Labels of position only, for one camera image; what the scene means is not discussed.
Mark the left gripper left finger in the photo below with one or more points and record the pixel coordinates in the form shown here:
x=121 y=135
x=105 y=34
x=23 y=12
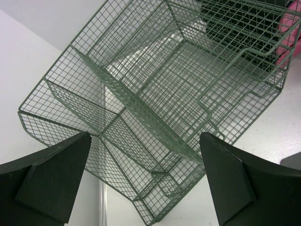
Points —
x=41 y=188

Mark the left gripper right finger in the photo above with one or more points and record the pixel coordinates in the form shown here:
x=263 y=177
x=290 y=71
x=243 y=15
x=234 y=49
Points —
x=248 y=190

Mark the pink drawer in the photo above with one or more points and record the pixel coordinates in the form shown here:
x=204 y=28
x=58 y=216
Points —
x=283 y=51
x=290 y=17

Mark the pink top drawer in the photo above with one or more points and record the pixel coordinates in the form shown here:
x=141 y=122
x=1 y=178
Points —
x=290 y=17

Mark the black clipboard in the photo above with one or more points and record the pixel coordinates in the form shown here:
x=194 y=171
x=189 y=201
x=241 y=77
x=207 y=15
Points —
x=293 y=161

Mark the black drawer cabinet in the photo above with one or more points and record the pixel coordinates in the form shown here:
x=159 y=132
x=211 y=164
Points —
x=242 y=24

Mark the green wire mesh organizer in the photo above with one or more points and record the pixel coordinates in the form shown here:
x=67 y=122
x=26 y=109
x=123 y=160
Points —
x=145 y=80

